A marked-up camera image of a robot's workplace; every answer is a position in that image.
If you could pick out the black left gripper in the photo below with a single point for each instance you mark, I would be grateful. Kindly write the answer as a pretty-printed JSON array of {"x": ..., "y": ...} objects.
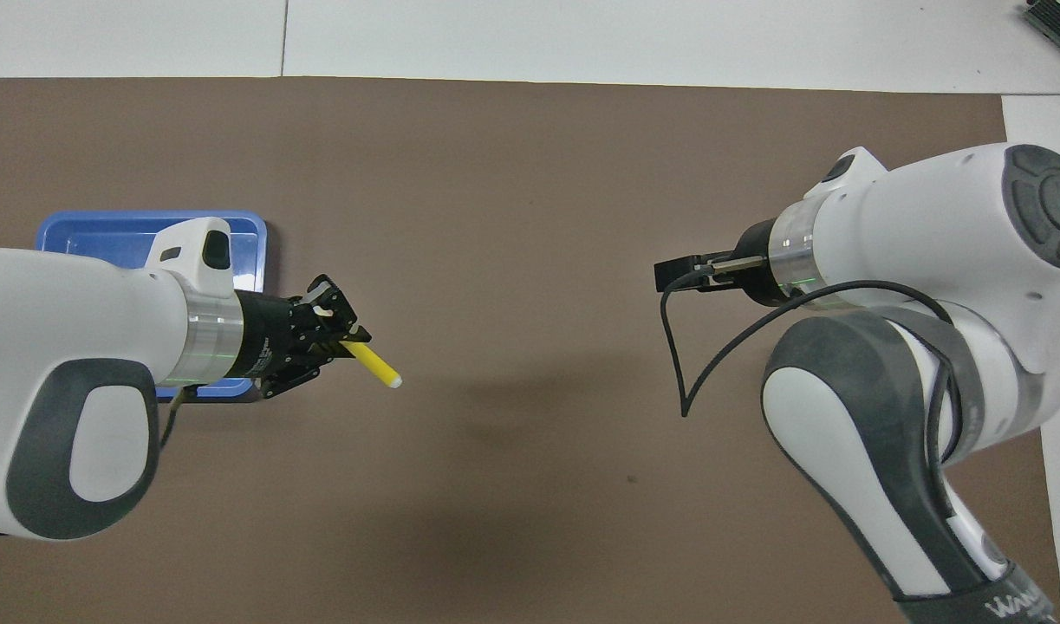
[{"x": 269, "y": 338}]

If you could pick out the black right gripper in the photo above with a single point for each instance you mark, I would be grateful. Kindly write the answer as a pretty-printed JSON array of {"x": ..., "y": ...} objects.
[{"x": 755, "y": 247}]

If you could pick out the yellow marker pen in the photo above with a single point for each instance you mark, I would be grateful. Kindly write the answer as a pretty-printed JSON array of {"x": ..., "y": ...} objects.
[{"x": 373, "y": 366}]

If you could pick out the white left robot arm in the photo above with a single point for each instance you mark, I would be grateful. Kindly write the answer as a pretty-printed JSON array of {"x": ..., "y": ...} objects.
[{"x": 61, "y": 329}]

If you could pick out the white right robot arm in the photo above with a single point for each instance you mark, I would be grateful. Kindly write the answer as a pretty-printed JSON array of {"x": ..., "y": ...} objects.
[{"x": 928, "y": 243}]

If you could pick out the blue plastic tray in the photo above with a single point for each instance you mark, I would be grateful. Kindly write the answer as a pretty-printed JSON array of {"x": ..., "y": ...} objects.
[{"x": 105, "y": 234}]

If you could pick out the brown table mat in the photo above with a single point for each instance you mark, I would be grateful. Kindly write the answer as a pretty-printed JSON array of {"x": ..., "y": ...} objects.
[{"x": 530, "y": 173}]

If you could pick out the striped grey device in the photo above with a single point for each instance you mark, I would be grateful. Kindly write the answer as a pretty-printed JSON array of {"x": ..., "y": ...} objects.
[{"x": 1058, "y": 26}]

